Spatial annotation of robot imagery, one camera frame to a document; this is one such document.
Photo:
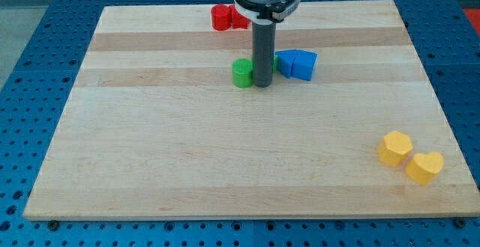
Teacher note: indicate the blue wedge block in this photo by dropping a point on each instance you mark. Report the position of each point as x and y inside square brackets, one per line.
[303, 65]

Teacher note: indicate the red cylinder block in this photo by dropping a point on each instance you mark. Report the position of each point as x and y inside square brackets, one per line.
[220, 17]

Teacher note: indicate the green cylinder block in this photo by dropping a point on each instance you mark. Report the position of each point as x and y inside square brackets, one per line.
[242, 73]

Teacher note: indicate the green block behind rod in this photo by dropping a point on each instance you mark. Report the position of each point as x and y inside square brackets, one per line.
[275, 63]

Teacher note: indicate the wooden board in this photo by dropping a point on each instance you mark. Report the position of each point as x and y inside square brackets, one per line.
[154, 129]

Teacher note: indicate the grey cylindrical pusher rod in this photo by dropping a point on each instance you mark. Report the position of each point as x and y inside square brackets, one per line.
[263, 50]

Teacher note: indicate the red star block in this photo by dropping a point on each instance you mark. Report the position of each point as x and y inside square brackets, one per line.
[238, 21]

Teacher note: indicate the yellow hexagon block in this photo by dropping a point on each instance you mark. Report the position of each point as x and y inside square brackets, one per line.
[394, 148]

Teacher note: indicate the blue cube block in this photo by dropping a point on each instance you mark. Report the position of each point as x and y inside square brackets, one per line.
[285, 59]

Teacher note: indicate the yellow heart block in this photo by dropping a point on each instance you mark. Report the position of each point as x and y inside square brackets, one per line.
[423, 167]

